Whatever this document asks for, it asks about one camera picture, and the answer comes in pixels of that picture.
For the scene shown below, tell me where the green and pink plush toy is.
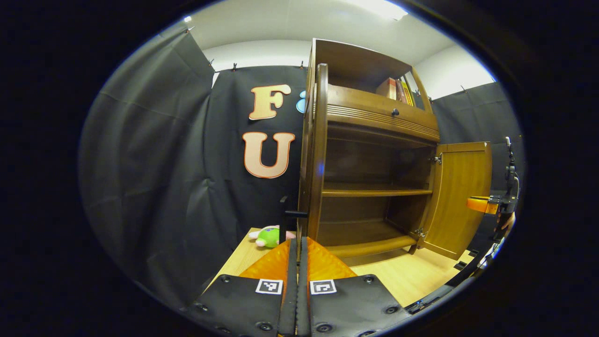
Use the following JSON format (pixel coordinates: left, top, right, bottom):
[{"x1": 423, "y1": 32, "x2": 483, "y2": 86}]
[{"x1": 248, "y1": 225, "x2": 296, "y2": 249}]

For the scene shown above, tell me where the wooden cabinet door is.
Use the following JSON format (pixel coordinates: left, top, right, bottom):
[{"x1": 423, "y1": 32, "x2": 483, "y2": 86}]
[
  {"x1": 280, "y1": 63, "x2": 329, "y2": 244},
  {"x1": 418, "y1": 142, "x2": 493, "y2": 261}
]

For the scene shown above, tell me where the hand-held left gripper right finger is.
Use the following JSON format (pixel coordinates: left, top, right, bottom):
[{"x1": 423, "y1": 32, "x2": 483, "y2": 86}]
[{"x1": 298, "y1": 236, "x2": 412, "y2": 337}]

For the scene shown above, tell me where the wooden double-door shoe cabinet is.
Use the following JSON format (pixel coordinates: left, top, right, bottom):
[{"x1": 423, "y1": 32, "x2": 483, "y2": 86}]
[{"x1": 297, "y1": 38, "x2": 440, "y2": 259}]

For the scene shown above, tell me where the wooden drawer with black knob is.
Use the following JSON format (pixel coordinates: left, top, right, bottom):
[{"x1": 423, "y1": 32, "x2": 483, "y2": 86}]
[{"x1": 327, "y1": 84, "x2": 439, "y2": 129}]

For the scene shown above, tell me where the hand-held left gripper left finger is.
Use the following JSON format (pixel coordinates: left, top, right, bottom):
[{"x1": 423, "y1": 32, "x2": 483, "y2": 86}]
[{"x1": 190, "y1": 238, "x2": 299, "y2": 337}]

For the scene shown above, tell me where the tan book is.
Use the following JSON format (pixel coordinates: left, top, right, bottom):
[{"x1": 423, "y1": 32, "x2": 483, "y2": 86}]
[{"x1": 376, "y1": 77, "x2": 397, "y2": 100}]

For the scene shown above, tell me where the wooden inner cabinet shelf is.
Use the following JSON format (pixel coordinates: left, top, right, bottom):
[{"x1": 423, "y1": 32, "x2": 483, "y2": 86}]
[{"x1": 322, "y1": 182, "x2": 433, "y2": 198}]

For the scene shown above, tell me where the long ceiling light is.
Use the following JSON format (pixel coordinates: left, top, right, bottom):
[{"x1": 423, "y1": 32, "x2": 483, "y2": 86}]
[{"x1": 349, "y1": 0, "x2": 409, "y2": 21}]

